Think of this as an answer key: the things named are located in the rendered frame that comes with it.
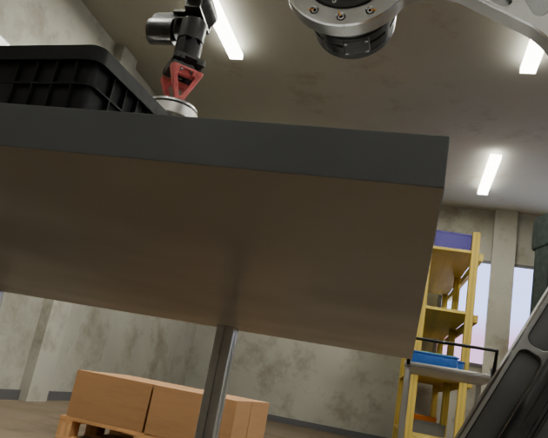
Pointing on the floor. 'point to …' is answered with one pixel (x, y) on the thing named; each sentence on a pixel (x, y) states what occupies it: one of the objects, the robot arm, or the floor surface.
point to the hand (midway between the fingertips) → (174, 103)
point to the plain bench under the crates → (212, 226)
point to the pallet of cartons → (150, 409)
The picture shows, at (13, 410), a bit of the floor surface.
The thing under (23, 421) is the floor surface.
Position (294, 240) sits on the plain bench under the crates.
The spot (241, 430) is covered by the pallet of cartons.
